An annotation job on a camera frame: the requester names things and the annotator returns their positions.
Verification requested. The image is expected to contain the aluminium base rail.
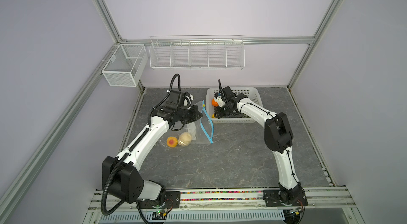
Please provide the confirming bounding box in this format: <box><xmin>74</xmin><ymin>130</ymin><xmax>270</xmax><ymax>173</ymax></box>
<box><xmin>84</xmin><ymin>187</ymin><xmax>364</xmax><ymax>224</ymax></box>

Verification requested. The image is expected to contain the white mesh wall box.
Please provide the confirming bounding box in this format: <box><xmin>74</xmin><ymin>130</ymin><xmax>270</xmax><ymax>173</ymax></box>
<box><xmin>102</xmin><ymin>44</ymin><xmax>148</xmax><ymax>87</ymax></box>

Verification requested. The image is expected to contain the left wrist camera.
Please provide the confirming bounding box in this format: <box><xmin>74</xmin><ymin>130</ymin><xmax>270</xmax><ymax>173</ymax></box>
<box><xmin>167</xmin><ymin>90</ymin><xmax>193</xmax><ymax>110</ymax></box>

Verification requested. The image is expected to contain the white wire wall rack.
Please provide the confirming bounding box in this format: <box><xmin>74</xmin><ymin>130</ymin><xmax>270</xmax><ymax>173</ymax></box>
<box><xmin>149</xmin><ymin>35</ymin><xmax>245</xmax><ymax>69</ymax></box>

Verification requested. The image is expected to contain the beige toy potato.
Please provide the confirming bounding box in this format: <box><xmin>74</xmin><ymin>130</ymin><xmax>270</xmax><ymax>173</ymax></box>
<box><xmin>178</xmin><ymin>132</ymin><xmax>192</xmax><ymax>146</ymax></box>

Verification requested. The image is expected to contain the orange toy carrot piece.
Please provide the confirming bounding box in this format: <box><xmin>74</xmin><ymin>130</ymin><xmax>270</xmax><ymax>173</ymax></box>
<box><xmin>212</xmin><ymin>99</ymin><xmax>219</xmax><ymax>107</ymax></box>

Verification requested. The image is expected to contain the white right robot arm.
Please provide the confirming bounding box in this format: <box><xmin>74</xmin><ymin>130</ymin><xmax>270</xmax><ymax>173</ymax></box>
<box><xmin>214</xmin><ymin>81</ymin><xmax>308</xmax><ymax>208</ymax></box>

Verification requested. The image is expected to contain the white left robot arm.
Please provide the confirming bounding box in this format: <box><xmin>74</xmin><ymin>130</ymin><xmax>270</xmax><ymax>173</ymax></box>
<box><xmin>101</xmin><ymin>74</ymin><xmax>202</xmax><ymax>216</ymax></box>

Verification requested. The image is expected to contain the clear zip top bag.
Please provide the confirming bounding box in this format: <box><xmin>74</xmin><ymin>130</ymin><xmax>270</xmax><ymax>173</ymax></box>
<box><xmin>159</xmin><ymin>101</ymin><xmax>214</xmax><ymax>149</ymax></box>

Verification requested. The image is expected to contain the yellow red toy peach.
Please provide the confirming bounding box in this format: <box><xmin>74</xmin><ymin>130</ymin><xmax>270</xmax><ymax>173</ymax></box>
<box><xmin>166</xmin><ymin>137</ymin><xmax>178</xmax><ymax>148</ymax></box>

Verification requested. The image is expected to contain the white perforated plastic basket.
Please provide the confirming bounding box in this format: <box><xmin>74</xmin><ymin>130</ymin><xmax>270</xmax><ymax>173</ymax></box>
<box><xmin>206</xmin><ymin>87</ymin><xmax>264</xmax><ymax>124</ymax></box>

